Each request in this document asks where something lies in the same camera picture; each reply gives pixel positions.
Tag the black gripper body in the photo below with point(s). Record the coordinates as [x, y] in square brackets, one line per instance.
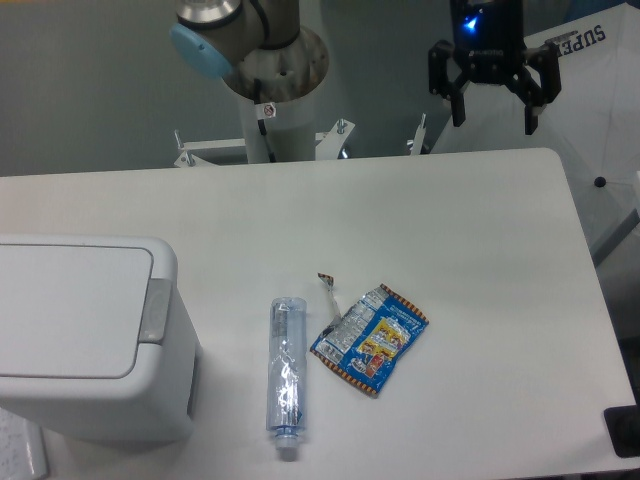
[489, 39]

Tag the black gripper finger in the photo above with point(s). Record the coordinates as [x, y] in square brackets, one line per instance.
[439, 83]
[536, 81]

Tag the white plastic trash can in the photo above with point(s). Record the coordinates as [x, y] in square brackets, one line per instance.
[96, 341]

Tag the blue snack wrapper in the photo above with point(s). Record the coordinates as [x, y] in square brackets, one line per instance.
[363, 345]

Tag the clear empty plastic bottle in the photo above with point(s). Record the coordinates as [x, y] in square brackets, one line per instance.
[286, 391]

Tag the black device at table edge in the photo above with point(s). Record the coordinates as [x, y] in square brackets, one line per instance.
[623, 426]

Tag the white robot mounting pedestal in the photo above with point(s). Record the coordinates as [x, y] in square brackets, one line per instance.
[273, 132]

